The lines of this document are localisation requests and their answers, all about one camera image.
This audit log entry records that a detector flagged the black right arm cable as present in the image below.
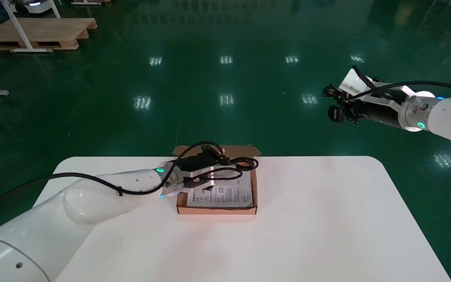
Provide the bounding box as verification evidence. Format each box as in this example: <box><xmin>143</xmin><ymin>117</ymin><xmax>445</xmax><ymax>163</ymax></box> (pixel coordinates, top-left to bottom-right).
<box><xmin>351</xmin><ymin>65</ymin><xmax>451</xmax><ymax>103</ymax></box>

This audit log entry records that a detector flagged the printed white paper manual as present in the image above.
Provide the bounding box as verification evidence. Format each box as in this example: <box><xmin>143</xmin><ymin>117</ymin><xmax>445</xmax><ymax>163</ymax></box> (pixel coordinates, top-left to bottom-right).
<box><xmin>186</xmin><ymin>172</ymin><xmax>253</xmax><ymax>208</ymax></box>

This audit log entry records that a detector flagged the grey left wrist camera bracket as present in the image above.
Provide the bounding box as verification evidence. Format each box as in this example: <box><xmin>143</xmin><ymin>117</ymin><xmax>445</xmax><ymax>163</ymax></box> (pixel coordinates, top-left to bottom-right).
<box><xmin>179</xmin><ymin>164</ymin><xmax>238</xmax><ymax>194</ymax></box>

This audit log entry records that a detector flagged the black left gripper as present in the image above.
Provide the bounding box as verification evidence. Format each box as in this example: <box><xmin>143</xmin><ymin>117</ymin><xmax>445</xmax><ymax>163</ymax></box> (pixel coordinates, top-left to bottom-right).
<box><xmin>179</xmin><ymin>151</ymin><xmax>224</xmax><ymax>172</ymax></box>

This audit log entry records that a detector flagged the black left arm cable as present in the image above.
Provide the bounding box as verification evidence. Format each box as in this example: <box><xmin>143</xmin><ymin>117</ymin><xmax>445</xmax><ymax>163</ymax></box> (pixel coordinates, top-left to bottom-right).
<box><xmin>0</xmin><ymin>141</ymin><xmax>226</xmax><ymax>221</ymax></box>

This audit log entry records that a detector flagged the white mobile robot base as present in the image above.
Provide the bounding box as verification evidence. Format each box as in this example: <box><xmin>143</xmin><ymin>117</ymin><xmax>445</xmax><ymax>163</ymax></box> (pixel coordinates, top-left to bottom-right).
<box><xmin>8</xmin><ymin>0</ymin><xmax>56</xmax><ymax>14</ymax></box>

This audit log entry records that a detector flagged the open brown cardboard box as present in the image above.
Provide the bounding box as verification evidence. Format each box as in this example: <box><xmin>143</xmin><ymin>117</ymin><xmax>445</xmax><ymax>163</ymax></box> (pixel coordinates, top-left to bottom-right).
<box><xmin>173</xmin><ymin>144</ymin><xmax>262</xmax><ymax>215</ymax></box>

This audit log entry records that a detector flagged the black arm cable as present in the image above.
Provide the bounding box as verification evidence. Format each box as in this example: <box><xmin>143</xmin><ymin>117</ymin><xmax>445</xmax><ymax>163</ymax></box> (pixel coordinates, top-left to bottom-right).
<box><xmin>351</xmin><ymin>65</ymin><xmax>451</xmax><ymax>103</ymax></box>
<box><xmin>0</xmin><ymin>141</ymin><xmax>226</xmax><ymax>221</ymax></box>

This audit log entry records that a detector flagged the thick black power cable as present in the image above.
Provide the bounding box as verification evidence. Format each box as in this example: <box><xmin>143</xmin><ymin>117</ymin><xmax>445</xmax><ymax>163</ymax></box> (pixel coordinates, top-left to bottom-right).
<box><xmin>206</xmin><ymin>156</ymin><xmax>260</xmax><ymax>183</ymax></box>

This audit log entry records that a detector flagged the large wooden pallet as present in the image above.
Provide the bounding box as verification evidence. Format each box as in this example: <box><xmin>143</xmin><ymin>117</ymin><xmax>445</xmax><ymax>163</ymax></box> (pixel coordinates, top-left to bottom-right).
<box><xmin>0</xmin><ymin>18</ymin><xmax>98</xmax><ymax>51</ymax></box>

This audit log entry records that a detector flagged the grey right wrist camera bracket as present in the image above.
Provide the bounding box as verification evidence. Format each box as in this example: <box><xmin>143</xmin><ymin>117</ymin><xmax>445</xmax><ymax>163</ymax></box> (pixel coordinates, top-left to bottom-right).
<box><xmin>338</xmin><ymin>69</ymin><xmax>416</xmax><ymax>115</ymax></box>

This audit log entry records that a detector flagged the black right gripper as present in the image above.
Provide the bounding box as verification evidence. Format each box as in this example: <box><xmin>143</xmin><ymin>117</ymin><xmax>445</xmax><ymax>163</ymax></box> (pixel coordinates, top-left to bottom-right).
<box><xmin>341</xmin><ymin>98</ymin><xmax>406</xmax><ymax>129</ymax></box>

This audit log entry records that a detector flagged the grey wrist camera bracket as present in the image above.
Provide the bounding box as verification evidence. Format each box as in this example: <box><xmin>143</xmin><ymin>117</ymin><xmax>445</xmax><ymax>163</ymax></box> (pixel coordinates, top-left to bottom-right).
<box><xmin>179</xmin><ymin>164</ymin><xmax>238</xmax><ymax>194</ymax></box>
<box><xmin>338</xmin><ymin>69</ymin><xmax>416</xmax><ymax>115</ymax></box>

